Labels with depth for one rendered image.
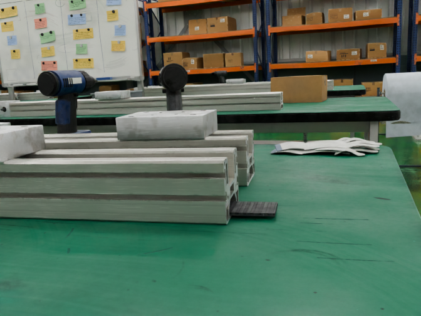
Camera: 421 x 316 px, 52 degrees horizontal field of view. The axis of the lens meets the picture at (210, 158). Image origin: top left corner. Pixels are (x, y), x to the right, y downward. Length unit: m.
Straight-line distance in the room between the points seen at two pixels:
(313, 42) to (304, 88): 8.51
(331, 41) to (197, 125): 10.36
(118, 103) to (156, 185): 1.86
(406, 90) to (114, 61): 2.51
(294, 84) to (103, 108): 1.10
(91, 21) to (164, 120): 3.30
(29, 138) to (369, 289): 0.53
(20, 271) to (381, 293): 0.36
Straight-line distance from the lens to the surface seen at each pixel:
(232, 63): 10.43
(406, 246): 0.52
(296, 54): 11.08
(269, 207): 0.59
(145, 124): 0.76
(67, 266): 0.49
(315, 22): 10.16
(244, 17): 11.39
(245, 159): 0.73
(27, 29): 4.41
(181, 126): 0.74
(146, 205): 0.58
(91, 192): 0.61
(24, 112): 2.77
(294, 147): 1.02
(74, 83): 1.10
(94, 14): 4.00
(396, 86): 4.09
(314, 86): 2.56
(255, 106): 2.16
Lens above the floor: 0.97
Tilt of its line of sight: 11 degrees down
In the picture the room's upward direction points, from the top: 3 degrees counter-clockwise
